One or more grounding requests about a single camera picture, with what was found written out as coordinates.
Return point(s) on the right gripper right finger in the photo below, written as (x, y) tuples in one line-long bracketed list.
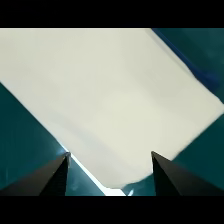
[(180, 180)]

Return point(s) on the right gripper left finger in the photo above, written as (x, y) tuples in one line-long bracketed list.
[(46, 180)]

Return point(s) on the white shirt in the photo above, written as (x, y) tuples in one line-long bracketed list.
[(110, 100)]

